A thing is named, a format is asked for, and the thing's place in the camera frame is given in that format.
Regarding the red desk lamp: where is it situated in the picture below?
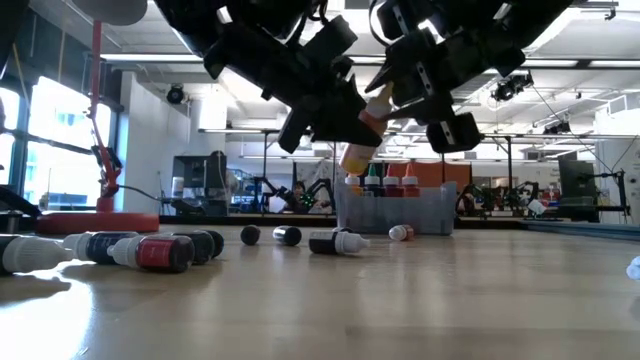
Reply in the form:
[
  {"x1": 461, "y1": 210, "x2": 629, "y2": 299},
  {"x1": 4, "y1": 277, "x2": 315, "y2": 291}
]
[{"x1": 37, "y1": 0, "x2": 160, "y2": 236}]

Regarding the grey translucent plastic bin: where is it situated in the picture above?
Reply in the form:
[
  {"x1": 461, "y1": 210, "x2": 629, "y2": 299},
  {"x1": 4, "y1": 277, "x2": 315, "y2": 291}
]
[{"x1": 334, "y1": 180, "x2": 457, "y2": 236}]

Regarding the large red food coloring bottle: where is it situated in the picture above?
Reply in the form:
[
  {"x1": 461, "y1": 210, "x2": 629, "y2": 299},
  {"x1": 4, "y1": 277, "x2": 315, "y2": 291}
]
[
  {"x1": 401, "y1": 163, "x2": 421, "y2": 198},
  {"x1": 382, "y1": 164, "x2": 401, "y2": 198}
]

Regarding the small blue-label food coloring bottle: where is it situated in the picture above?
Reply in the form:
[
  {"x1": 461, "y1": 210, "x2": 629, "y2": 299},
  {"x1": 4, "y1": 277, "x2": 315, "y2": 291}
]
[{"x1": 62, "y1": 230, "x2": 140, "y2": 266}]

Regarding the black ceiling light rail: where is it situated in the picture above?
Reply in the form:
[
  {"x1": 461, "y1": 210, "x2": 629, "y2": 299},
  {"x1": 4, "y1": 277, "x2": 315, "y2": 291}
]
[{"x1": 99, "y1": 52, "x2": 640, "y2": 70}]

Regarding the black aluminium table frame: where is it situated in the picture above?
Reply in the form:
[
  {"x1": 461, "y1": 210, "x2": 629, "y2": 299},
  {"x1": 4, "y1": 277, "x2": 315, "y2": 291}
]
[{"x1": 0, "y1": 184, "x2": 640, "y2": 242}]

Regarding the small black round cap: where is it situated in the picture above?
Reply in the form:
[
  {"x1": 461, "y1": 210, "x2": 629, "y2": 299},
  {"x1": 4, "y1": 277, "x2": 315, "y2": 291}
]
[{"x1": 239, "y1": 224, "x2": 262, "y2": 247}]

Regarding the black cabinet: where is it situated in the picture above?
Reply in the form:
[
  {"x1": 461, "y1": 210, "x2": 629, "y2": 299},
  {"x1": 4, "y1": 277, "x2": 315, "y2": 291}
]
[{"x1": 172, "y1": 152, "x2": 229, "y2": 216}]

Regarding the person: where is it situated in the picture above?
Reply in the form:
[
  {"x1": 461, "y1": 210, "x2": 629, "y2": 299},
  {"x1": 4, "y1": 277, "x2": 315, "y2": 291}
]
[{"x1": 288, "y1": 180, "x2": 312, "y2": 215}]

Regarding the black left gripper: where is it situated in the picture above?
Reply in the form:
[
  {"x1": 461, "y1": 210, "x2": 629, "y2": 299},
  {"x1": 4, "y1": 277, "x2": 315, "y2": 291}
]
[{"x1": 202, "y1": 14, "x2": 384, "y2": 155}]

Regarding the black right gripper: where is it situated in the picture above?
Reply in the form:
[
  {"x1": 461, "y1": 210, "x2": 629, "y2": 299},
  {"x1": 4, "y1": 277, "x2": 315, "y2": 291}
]
[{"x1": 364, "y1": 0, "x2": 526, "y2": 155}]

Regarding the black background monitor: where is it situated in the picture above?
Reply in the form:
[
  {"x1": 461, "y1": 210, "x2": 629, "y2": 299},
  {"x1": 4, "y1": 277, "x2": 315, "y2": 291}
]
[{"x1": 557, "y1": 158, "x2": 599, "y2": 221}]

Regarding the small red-label food coloring bottle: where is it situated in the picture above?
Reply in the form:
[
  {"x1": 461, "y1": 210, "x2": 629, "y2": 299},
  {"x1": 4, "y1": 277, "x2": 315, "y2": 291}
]
[{"x1": 106, "y1": 234, "x2": 196, "y2": 275}]

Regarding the black background stand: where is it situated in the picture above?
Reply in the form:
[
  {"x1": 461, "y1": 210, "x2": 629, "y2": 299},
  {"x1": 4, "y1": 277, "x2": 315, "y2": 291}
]
[{"x1": 579, "y1": 169, "x2": 632, "y2": 224}]

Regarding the black ceiling camera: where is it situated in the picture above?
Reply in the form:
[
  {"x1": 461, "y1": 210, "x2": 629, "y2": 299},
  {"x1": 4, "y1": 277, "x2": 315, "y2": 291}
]
[{"x1": 491, "y1": 71, "x2": 535, "y2": 104}]

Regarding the large orange-yellow food coloring bottle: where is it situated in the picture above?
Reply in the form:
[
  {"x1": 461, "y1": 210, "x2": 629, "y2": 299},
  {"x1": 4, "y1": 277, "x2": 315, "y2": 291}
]
[{"x1": 338, "y1": 82, "x2": 395, "y2": 176}]

